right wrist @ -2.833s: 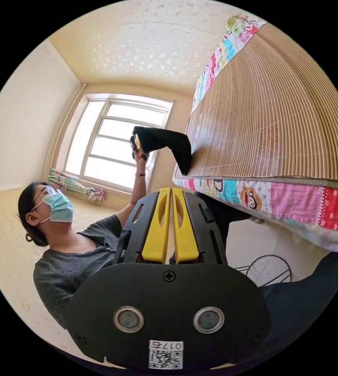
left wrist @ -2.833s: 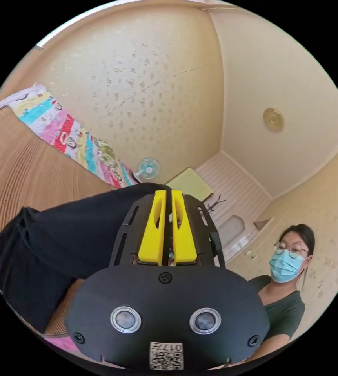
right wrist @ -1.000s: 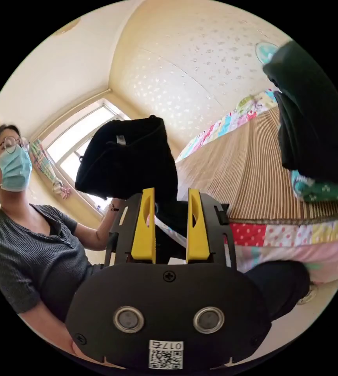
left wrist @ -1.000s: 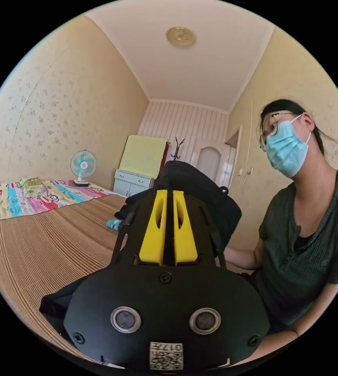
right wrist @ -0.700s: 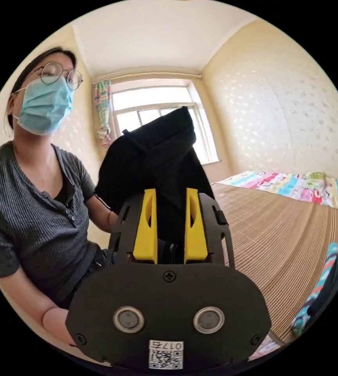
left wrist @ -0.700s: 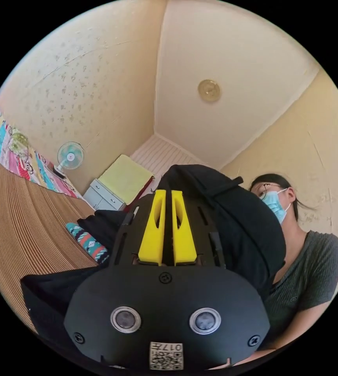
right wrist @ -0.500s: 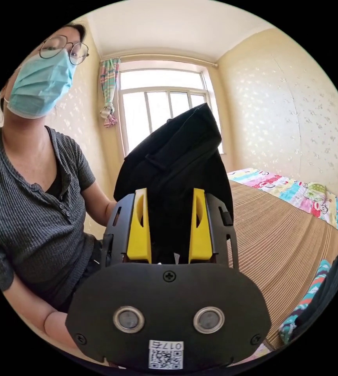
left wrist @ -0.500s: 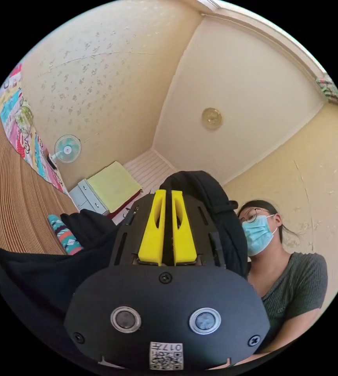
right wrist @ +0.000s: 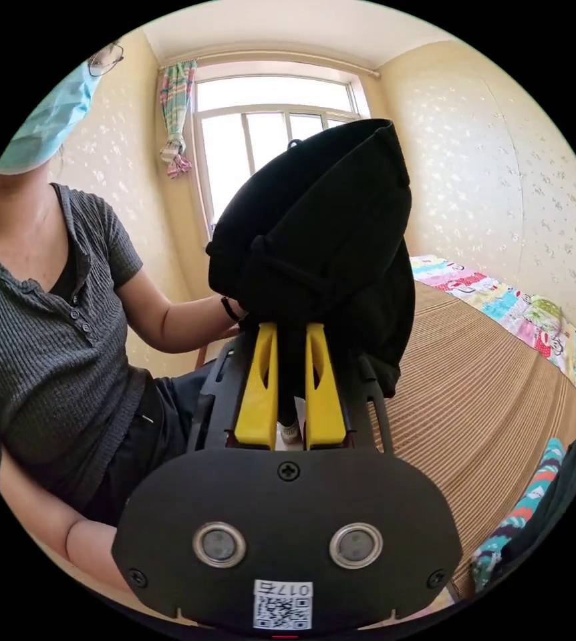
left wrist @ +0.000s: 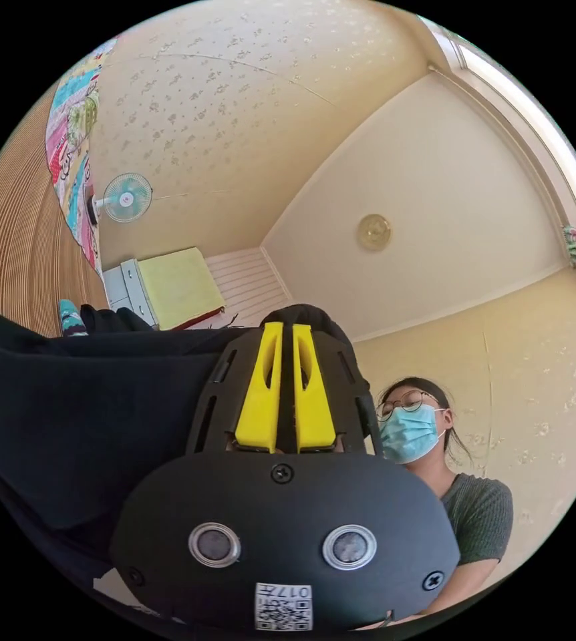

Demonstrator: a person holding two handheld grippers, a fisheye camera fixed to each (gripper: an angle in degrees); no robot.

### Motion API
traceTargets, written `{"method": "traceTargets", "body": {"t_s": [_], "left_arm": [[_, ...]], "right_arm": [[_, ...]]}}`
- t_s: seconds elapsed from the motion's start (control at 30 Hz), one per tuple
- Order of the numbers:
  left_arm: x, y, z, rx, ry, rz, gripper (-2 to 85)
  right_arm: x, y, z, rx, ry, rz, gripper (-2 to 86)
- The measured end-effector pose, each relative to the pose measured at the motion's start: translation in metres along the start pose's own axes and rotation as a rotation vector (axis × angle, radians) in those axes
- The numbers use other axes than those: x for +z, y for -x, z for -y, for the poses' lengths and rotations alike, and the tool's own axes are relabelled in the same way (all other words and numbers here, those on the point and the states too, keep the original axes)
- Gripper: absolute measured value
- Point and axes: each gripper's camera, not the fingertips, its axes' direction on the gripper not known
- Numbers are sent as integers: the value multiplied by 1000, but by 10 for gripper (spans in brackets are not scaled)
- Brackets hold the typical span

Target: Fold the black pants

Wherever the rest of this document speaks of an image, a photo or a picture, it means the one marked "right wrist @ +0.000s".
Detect bed with woven mat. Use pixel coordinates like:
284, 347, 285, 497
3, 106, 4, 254
368, 254, 576, 602

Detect window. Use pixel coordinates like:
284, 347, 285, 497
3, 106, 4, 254
189, 61, 375, 247

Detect person's body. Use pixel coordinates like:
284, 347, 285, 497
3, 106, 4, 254
0, 42, 241, 527

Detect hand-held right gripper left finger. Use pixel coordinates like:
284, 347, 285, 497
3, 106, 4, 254
233, 322, 281, 449

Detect person's left forearm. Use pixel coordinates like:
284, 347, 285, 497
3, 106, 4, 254
160, 294, 243, 354

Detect person's right forearm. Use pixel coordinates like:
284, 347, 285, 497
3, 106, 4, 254
63, 518, 134, 596

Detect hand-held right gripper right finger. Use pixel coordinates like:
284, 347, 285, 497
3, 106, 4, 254
305, 322, 348, 451

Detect checked pastel curtain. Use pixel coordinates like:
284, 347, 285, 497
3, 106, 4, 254
156, 58, 199, 179

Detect black pants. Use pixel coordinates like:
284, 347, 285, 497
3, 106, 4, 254
205, 118, 416, 427

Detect pile of clothes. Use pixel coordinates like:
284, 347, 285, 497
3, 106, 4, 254
470, 415, 576, 598

